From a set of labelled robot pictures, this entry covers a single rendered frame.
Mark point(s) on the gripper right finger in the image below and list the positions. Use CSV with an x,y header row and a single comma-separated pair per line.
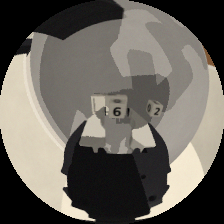
x,y
145,137

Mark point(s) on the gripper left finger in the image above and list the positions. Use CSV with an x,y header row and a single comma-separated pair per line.
x,y
87,138

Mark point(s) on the beige rectangular tray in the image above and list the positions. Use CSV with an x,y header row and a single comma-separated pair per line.
x,y
100,100

